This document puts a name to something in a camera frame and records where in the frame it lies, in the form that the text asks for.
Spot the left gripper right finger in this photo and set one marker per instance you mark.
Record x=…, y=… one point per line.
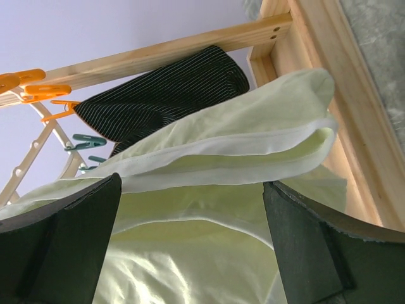
x=326, y=256

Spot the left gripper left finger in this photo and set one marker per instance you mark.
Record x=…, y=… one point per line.
x=55, y=253

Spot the pale green white underwear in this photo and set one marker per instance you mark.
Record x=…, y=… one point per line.
x=191, y=226

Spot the white round clip hanger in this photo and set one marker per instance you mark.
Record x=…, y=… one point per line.
x=9, y=194

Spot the black striped underwear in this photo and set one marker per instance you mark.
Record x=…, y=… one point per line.
x=139, y=107

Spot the wooden hanger rack frame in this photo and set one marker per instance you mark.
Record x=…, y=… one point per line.
x=293, y=36

